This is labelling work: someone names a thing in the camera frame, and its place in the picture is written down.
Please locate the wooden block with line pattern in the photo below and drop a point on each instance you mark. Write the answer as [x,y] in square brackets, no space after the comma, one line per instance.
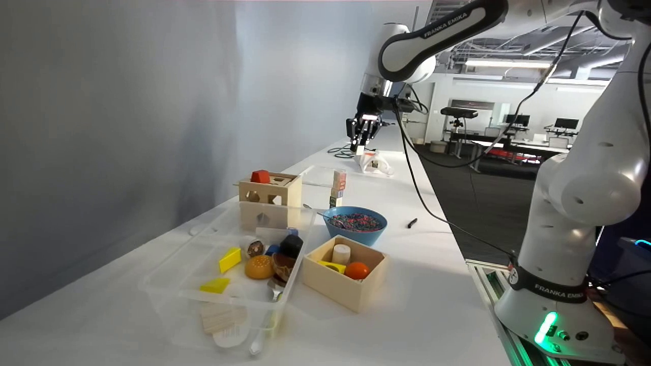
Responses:
[336,202]

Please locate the orange-brown toy bun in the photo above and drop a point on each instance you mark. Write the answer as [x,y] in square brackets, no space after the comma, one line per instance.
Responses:
[260,266]

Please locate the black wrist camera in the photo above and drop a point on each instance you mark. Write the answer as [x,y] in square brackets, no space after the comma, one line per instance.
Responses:
[371,102]

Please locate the red cylinder block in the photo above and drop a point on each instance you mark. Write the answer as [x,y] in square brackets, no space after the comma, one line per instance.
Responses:
[262,177]

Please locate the small wooden square block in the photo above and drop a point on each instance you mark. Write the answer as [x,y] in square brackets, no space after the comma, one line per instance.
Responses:
[361,158]

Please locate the white cylinder block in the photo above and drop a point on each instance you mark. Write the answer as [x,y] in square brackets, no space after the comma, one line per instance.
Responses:
[340,255]

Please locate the brown toy donut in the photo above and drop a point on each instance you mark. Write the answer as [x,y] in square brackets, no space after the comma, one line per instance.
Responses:
[256,249]

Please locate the small blue toy piece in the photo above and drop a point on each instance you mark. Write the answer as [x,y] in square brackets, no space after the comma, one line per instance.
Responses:
[273,251]

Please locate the ceiling light strip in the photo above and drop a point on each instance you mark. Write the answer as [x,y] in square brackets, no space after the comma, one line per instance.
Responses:
[510,64]

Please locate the clear plastic bin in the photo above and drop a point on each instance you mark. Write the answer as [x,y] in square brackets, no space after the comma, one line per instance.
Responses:
[169,297]

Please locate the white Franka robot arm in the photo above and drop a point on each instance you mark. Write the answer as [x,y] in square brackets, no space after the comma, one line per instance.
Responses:
[596,183]

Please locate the metal spoon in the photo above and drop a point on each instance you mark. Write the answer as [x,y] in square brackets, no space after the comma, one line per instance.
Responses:
[317,209]

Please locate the yellow wedge block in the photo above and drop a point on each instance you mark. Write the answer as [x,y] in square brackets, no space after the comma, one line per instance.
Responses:
[230,260]

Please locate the coloured beads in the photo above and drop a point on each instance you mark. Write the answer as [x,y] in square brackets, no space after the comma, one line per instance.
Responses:
[357,220]

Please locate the open wooden box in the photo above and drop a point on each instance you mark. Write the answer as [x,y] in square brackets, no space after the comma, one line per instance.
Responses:
[339,287]

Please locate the background work desk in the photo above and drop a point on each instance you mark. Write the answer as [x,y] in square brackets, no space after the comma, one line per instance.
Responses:
[516,152]

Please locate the black computer monitor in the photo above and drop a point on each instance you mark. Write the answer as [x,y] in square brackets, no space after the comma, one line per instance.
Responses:
[517,120]

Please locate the orange round block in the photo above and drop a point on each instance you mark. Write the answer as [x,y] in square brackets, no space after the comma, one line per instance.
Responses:
[357,270]

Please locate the wooden block with red one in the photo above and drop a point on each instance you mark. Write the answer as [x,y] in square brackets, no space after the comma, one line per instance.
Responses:
[339,183]

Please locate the dark red toy piece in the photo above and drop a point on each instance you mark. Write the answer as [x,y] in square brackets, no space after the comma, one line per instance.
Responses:
[283,269]

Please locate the black marker pen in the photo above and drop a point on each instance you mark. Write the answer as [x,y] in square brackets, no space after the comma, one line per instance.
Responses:
[411,221]

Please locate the wooden block with blue print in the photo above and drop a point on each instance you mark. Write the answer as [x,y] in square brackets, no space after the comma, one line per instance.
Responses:
[339,194]

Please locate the white round disc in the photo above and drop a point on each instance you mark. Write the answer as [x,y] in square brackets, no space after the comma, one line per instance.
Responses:
[230,335]

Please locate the clear plastic wrapper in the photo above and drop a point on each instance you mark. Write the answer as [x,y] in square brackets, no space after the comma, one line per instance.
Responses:
[386,166]

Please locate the blue bowl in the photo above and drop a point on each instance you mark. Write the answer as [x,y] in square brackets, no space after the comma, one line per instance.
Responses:
[357,236]

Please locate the black office chair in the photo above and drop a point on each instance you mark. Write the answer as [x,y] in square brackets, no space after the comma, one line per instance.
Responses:
[459,113]

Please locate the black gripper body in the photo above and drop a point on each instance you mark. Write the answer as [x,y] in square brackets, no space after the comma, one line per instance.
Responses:
[366,120]

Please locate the wooden shape sorter box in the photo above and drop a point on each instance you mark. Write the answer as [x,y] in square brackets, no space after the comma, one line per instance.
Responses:
[272,214]

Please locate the yellow arch block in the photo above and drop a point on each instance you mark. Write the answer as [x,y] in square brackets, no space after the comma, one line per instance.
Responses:
[333,266]

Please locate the yellow flat block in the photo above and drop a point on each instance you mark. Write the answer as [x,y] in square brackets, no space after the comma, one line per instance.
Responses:
[216,284]

